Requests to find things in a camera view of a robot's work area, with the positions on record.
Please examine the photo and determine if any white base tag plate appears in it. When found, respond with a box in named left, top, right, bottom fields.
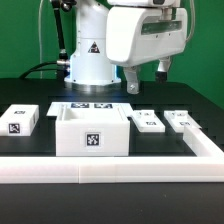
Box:
left=47, top=102, right=133, bottom=117

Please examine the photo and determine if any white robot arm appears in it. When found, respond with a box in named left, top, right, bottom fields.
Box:
left=65, top=0, right=188, bottom=94

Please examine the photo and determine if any white cabinet top block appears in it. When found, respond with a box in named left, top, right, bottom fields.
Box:
left=0, top=104, right=39, bottom=136

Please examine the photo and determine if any white cabinet body box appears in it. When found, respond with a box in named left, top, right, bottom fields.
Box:
left=55, top=107, right=130, bottom=156

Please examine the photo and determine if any white L-shaped fence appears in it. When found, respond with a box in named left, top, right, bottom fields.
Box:
left=0, top=127, right=224, bottom=184

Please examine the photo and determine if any white cabinet door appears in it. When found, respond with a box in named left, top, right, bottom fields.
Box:
left=131, top=110, right=165, bottom=133
left=164, top=110, right=201, bottom=133

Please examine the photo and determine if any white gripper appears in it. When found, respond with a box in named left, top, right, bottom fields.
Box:
left=106, top=7, right=187, bottom=94

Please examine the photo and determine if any black cable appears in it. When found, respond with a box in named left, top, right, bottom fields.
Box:
left=18, top=61, right=62, bottom=80

